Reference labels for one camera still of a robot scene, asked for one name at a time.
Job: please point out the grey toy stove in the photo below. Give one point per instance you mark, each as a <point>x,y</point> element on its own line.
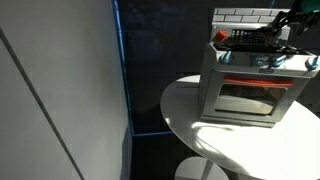
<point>206,93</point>

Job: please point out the white round table base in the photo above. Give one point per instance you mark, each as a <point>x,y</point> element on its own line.
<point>190,170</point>

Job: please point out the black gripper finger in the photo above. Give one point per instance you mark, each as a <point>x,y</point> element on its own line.
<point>283,19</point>
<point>274,30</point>

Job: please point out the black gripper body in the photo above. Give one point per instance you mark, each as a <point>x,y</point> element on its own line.
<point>306,21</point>

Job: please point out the blue edge strip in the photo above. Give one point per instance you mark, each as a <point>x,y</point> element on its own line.
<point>150,134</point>

